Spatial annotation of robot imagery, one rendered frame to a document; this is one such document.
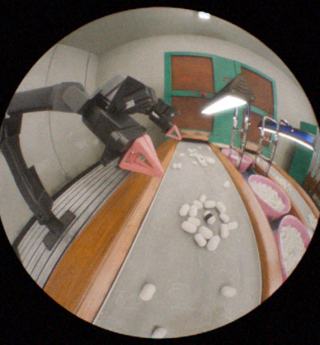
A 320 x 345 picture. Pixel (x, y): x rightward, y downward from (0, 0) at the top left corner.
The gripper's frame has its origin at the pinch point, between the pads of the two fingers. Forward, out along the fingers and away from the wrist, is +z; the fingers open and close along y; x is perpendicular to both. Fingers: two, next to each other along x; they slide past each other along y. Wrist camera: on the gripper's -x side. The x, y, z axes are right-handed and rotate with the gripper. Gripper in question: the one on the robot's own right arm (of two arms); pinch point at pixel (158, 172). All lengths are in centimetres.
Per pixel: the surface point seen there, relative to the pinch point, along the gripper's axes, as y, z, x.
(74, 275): -23.5, -1.1, 13.0
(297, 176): 111, 232, -156
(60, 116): 63, -180, 88
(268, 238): -8.1, 28.7, -11.9
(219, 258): -10.3, 19.3, -0.8
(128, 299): -22.0, 8.1, 8.5
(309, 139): 14, 41, -62
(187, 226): -3.8, 11.9, 3.0
